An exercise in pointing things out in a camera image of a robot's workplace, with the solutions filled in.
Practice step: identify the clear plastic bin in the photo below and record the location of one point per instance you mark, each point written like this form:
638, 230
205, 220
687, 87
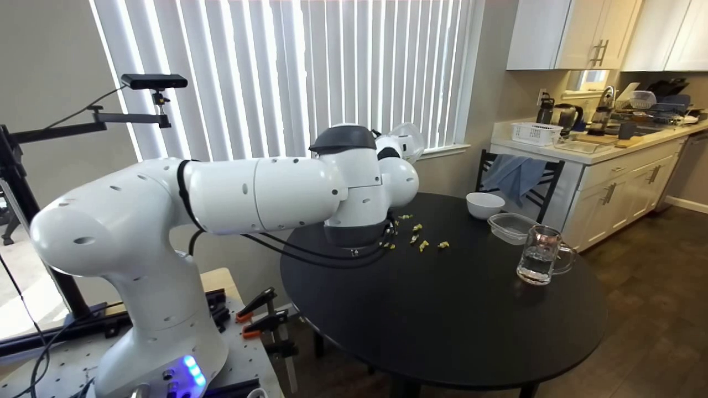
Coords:
534, 132

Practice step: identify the white kitchen counter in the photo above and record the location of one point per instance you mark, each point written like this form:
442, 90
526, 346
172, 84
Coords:
621, 184

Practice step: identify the clear glass of water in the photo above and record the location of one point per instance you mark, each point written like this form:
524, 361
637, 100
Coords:
537, 264

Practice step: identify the black camera stand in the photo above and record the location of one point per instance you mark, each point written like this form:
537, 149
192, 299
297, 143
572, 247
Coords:
124, 116

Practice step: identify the robot mounting table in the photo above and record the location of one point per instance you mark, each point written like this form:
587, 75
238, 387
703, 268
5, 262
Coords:
250, 361

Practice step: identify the black orange clamp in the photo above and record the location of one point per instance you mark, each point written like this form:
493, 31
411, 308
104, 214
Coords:
266, 324
256, 303

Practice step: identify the blue cloth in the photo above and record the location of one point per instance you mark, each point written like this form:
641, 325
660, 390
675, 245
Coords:
513, 177

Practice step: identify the white bowl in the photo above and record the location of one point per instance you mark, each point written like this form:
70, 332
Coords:
486, 204

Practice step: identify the black wooden chair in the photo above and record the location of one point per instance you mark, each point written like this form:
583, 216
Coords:
553, 184

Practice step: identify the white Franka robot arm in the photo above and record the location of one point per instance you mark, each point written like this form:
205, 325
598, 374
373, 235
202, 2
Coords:
258, 194

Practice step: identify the clear lidded plastic container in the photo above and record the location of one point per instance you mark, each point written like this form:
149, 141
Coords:
513, 229

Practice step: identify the white vertical blinds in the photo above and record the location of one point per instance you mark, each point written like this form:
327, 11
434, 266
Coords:
295, 74

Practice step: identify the white upper cabinets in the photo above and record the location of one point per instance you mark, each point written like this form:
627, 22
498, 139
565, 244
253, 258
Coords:
576, 30

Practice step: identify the small glass jar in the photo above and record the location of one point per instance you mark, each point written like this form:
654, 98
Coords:
570, 256

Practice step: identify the black stereo camera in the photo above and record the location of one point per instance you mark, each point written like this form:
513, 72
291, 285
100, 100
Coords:
156, 80

